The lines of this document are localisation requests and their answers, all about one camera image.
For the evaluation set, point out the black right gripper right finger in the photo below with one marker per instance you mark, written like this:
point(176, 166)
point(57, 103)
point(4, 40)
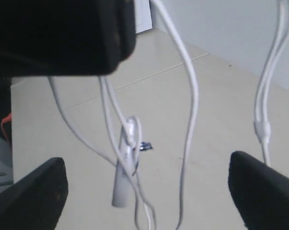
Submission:
point(260, 194)

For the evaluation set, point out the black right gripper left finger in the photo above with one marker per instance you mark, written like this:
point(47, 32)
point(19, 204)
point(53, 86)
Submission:
point(36, 202)

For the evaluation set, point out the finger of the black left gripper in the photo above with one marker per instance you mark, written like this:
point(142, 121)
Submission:
point(65, 37)

